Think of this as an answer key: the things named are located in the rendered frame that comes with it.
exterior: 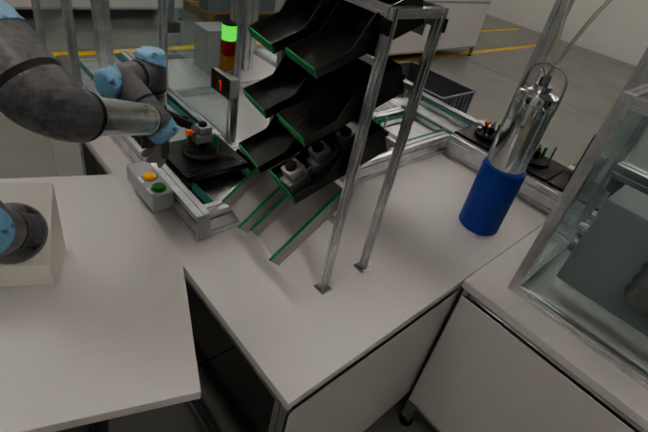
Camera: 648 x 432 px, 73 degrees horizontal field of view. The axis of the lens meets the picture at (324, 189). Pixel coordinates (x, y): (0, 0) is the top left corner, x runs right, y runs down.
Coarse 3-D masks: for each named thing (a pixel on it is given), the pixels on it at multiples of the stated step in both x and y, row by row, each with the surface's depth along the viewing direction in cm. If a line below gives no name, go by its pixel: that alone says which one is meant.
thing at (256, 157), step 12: (276, 120) 124; (264, 132) 125; (276, 132) 126; (288, 132) 125; (240, 144) 123; (252, 144) 124; (264, 144) 123; (276, 144) 122; (288, 144) 121; (300, 144) 117; (252, 156) 121; (264, 156) 120; (276, 156) 115; (288, 156) 117; (264, 168) 115
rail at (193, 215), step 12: (120, 144) 169; (132, 144) 158; (132, 156) 162; (156, 168) 148; (168, 168) 150; (168, 180) 144; (180, 180) 145; (180, 192) 140; (180, 204) 139; (192, 204) 136; (180, 216) 143; (192, 216) 134; (204, 216) 133; (192, 228) 137; (204, 228) 136
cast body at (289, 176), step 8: (296, 160) 108; (288, 168) 106; (296, 168) 106; (304, 168) 107; (288, 176) 107; (296, 176) 107; (304, 176) 109; (288, 184) 107; (296, 184) 108; (304, 184) 110
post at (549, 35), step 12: (564, 0) 155; (552, 12) 159; (552, 24) 160; (540, 36) 164; (552, 36) 161; (540, 48) 165; (552, 48) 166; (540, 60) 166; (540, 72) 171; (528, 84) 171; (492, 144) 189
